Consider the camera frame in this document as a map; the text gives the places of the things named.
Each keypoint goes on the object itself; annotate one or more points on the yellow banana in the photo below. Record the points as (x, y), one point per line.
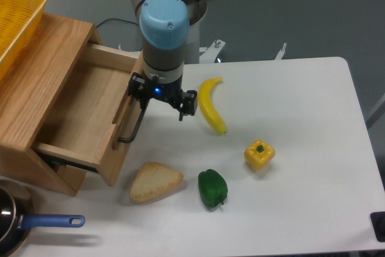
(207, 108)

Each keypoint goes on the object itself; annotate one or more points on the triangular bread slice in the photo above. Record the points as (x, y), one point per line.
(154, 180)

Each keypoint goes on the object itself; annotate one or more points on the black pan blue handle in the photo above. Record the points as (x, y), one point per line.
(18, 217)

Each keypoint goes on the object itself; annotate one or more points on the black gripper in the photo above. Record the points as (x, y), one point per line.
(143, 89)

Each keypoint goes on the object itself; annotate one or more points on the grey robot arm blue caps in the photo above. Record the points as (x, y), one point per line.
(165, 27)

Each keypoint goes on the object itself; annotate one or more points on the wooden drawer cabinet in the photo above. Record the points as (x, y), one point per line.
(28, 92)

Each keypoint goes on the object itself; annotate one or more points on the white metal base frame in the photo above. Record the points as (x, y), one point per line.
(206, 54)

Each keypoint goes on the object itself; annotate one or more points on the yellow bell pepper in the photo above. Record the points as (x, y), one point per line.
(259, 154)

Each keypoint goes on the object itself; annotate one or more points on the yellow plastic basket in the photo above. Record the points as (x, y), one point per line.
(19, 21)

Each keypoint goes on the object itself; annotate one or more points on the black object at table edge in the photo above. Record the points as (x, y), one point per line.
(378, 221)

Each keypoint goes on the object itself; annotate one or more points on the green bell pepper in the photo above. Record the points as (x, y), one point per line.
(213, 189)

